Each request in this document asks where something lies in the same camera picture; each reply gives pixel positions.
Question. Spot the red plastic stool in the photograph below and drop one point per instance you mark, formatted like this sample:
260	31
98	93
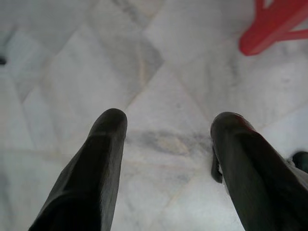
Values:
274	26

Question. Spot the black rounded object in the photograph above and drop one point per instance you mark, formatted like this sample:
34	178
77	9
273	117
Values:
300	160

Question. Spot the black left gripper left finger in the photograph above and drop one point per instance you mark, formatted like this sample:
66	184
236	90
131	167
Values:
96	173

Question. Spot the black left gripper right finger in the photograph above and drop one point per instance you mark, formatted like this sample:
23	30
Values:
252	180

